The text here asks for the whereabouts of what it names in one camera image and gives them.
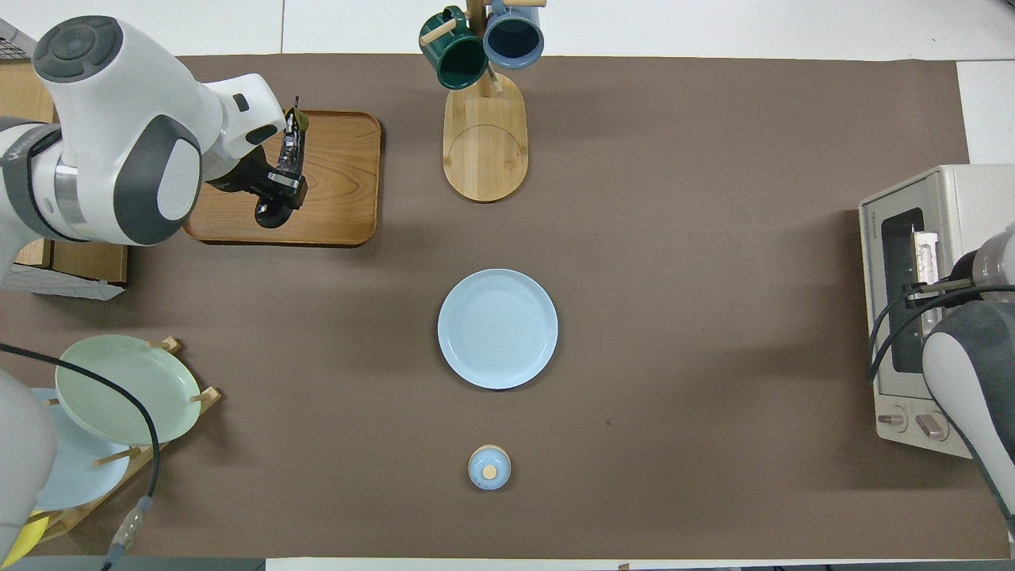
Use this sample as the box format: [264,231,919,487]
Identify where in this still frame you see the brown table mat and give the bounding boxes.
[0,54,1009,561]

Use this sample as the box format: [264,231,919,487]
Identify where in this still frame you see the wooden mug tree stand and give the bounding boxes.
[419,0,548,203]

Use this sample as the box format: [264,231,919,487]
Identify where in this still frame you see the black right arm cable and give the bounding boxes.
[867,278,1015,383]

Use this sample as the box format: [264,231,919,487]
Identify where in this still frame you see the blue ceramic mug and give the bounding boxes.
[483,0,546,70]

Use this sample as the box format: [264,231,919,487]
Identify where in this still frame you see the wooden serving tray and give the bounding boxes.
[181,108,383,247]

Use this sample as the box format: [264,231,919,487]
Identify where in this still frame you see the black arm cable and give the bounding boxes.
[0,343,162,571]
[867,278,1015,383]

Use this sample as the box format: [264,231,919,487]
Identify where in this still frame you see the dark green ceramic mug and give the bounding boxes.
[419,6,489,90]

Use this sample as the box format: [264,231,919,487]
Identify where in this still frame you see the light blue plate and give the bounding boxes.
[438,269,559,390]

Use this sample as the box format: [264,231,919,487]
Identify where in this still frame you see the pale blue racked plate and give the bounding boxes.
[30,389,132,512]

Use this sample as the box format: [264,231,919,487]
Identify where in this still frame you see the yellow plate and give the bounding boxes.
[0,515,44,565]

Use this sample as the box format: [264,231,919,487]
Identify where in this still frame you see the cream toaster oven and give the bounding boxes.
[859,164,1015,459]

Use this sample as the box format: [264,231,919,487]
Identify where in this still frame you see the grey marbled paper wrap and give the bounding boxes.
[0,263,128,301]

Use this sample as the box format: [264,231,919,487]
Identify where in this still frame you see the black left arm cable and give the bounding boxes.
[0,343,162,571]

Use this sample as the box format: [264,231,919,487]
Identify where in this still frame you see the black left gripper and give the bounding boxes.
[208,155,306,210]

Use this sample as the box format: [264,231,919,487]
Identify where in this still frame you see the wooden plate rack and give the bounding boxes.
[32,337,222,544]

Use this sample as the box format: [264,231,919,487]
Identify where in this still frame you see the pale green plate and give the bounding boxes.
[56,335,202,446]

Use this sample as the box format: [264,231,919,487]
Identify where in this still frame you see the wire and wood shelf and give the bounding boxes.
[0,20,129,301]

